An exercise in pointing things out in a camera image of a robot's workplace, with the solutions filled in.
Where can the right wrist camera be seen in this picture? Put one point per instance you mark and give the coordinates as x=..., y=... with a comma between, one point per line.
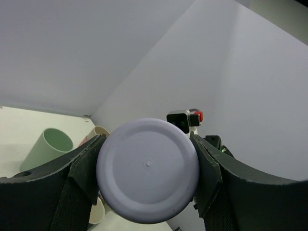
x=186, y=120

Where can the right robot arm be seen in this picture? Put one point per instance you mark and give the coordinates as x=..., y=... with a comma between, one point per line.
x=216, y=141

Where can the light green plastic cup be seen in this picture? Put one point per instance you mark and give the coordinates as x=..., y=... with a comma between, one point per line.
x=51, y=144

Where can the lavender plastic cup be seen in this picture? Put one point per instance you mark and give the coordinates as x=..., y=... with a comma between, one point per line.
x=147, y=171

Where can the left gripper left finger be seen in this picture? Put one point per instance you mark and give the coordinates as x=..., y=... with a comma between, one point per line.
x=56, y=196

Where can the cream painted ceramic mug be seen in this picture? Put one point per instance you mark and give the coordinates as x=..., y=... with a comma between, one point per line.
x=97, y=212

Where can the beige plastic cup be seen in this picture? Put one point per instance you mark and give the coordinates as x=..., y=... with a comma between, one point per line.
x=97, y=130

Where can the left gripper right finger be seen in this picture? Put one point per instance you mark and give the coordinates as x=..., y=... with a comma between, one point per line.
x=232, y=196

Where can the pink plastic cup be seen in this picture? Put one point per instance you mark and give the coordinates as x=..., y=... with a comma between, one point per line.
x=84, y=141

